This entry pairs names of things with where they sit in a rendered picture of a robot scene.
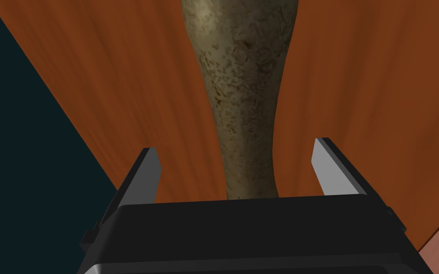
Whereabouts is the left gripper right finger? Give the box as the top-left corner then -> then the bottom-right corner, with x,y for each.
310,137 -> 376,196

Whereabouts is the mottled olive curved bar handle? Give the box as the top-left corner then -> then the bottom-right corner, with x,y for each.
180,0 -> 300,201

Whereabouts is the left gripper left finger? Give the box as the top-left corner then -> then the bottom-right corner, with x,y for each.
100,147 -> 162,225

